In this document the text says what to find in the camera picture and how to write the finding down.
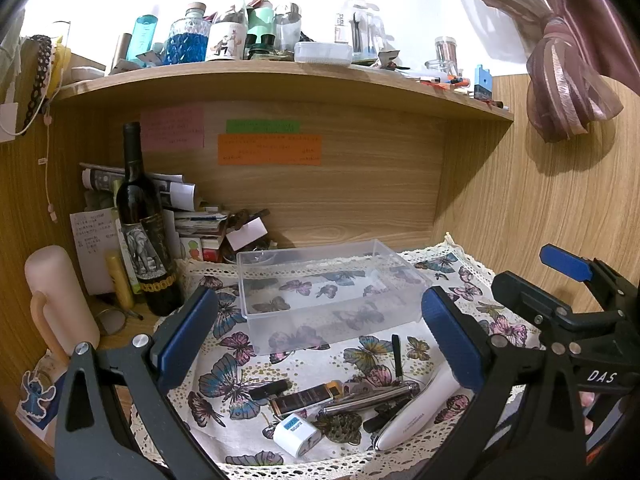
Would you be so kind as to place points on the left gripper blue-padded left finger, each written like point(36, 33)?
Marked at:
point(178, 340)

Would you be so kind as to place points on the wooden shelf board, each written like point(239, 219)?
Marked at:
point(277, 82)

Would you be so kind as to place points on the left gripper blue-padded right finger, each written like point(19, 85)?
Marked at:
point(459, 336)

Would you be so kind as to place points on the teal plastic bottle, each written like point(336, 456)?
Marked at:
point(141, 38)

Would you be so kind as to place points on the blue stitch sticker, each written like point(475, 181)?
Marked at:
point(39, 399)

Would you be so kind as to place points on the black pen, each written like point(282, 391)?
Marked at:
point(399, 372)

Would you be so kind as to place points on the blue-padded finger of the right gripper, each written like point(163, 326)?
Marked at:
point(532, 303)
point(558, 259)

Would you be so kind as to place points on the white paper tag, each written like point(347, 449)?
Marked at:
point(247, 234)

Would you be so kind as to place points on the white plastic container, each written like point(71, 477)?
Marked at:
point(320, 53)

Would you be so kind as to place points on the stack of papers and books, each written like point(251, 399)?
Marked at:
point(188, 221)

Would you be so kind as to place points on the green sticky note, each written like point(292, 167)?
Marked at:
point(262, 126)

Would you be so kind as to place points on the butterfly print lace cloth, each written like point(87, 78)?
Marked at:
point(237, 433)

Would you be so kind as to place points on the blue glass bottle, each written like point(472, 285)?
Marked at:
point(188, 37)

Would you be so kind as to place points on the green white bottle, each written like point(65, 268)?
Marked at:
point(261, 31)

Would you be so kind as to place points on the clear plastic storage box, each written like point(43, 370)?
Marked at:
point(300, 298)

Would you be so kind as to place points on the person's right hand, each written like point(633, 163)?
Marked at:
point(587, 399)

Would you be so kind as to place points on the dark wine bottle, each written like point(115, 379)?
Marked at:
point(142, 222)

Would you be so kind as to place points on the white electric toothbrush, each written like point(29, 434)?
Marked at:
point(415, 415)

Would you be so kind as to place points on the yellow tube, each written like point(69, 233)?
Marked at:
point(119, 278)

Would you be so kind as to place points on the pink ceramic mug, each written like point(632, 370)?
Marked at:
point(58, 306)

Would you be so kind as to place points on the white printed mug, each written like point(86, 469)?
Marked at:
point(226, 41)

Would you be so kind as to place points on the pink sticky note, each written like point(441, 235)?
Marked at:
point(173, 129)

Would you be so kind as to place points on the mauve curtain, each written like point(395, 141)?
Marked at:
point(574, 47)

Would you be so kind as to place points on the silver metal pen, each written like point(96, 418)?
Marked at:
point(372, 398)

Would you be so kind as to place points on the orange sticky note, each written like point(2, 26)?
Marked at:
point(255, 149)

